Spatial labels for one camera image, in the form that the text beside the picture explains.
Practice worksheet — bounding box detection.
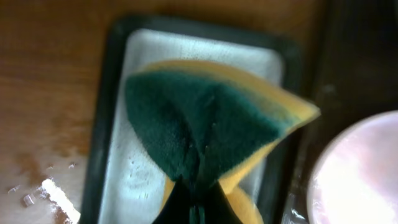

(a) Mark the large brown tray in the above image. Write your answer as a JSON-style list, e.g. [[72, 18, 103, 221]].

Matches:
[[282, 0, 397, 223]]

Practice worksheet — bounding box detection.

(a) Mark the green and yellow sponge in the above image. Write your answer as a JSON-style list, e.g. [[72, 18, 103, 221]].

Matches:
[[124, 60, 320, 223]]

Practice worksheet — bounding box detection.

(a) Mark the small dark green tray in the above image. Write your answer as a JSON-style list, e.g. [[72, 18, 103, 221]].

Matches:
[[80, 14, 302, 223]]

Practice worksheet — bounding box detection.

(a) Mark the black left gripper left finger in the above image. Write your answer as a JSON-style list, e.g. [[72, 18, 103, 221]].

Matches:
[[152, 179, 191, 224]]

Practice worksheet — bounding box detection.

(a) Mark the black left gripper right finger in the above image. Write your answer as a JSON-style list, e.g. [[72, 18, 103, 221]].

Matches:
[[199, 182, 242, 224]]

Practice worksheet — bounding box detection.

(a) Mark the pinkish white plate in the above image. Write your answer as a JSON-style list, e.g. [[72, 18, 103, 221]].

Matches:
[[307, 111, 397, 224]]

